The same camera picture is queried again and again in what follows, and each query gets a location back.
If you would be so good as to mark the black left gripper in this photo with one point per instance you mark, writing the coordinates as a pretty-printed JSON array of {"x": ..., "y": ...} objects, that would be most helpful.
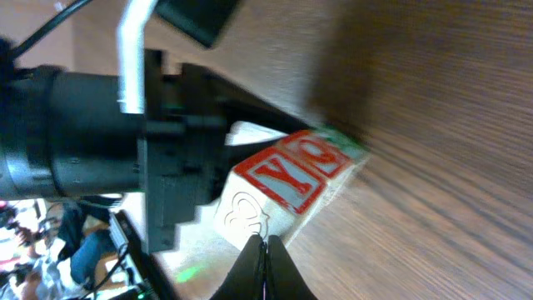
[{"x": 182, "y": 151}]

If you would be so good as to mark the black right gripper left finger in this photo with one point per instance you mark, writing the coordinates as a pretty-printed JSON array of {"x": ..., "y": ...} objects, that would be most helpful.
[{"x": 245, "y": 280}]

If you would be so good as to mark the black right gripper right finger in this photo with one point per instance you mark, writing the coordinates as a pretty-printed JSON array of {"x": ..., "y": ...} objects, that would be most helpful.
[{"x": 283, "y": 280}]

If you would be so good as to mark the blue lettered wooden block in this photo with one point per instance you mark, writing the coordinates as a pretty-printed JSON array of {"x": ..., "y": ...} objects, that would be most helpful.
[{"x": 269, "y": 194}]

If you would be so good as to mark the green R wooden block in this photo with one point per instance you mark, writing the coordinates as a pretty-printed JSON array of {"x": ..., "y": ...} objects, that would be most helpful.
[{"x": 347, "y": 145}]

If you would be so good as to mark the blue edged wooden block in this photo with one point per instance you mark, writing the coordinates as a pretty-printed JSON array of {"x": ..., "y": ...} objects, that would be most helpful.
[{"x": 322, "y": 156}]

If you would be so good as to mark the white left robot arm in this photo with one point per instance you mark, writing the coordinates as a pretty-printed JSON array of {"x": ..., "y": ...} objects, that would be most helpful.
[{"x": 63, "y": 135}]

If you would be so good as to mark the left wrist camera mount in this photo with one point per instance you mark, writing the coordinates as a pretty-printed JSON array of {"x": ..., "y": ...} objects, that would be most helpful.
[{"x": 186, "y": 24}]

